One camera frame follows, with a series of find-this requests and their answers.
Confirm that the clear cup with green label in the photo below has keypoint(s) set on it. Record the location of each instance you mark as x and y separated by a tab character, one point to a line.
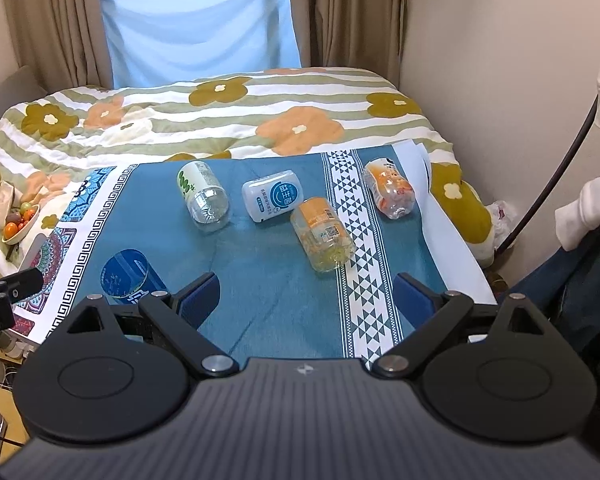
203	195

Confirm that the clear cup with orange print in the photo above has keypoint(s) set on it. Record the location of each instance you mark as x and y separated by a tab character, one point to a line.
390	187

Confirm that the blue patterned tablecloth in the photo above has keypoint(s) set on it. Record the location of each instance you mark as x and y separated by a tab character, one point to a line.
265	270

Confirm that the light blue window cloth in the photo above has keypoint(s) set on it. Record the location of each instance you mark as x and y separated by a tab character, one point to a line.
200	25

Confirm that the white plastic bag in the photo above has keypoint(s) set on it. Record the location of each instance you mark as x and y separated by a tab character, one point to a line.
502	220

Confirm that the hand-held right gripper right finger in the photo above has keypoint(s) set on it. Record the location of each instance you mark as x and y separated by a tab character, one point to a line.
411	294

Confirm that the beige curtain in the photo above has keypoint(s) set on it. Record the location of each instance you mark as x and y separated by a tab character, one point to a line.
55	20
350	15

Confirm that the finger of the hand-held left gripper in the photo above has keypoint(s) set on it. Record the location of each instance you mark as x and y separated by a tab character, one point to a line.
17	284

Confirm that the clear cup with orange label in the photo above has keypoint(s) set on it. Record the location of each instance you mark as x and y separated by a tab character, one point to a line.
322	235

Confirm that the person's white sweater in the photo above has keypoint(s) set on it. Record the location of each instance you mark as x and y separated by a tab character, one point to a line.
592	200

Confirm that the floral striped blanket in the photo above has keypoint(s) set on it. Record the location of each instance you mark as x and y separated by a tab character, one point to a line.
180	105

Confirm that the person's blue jeans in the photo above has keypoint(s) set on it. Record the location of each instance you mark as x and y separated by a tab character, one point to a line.
575	285

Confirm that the bowl of fruit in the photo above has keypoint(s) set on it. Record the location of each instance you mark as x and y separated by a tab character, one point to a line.
21	222

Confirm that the grey headboard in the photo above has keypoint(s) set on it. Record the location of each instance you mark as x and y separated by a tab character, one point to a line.
10	87

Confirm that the blue cup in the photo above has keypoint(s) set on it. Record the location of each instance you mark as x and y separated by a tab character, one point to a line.
125	272

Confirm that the white and blue container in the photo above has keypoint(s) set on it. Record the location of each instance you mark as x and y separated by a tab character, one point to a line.
272	199

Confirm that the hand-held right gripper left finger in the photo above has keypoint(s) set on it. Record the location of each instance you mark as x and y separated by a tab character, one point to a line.
200	296

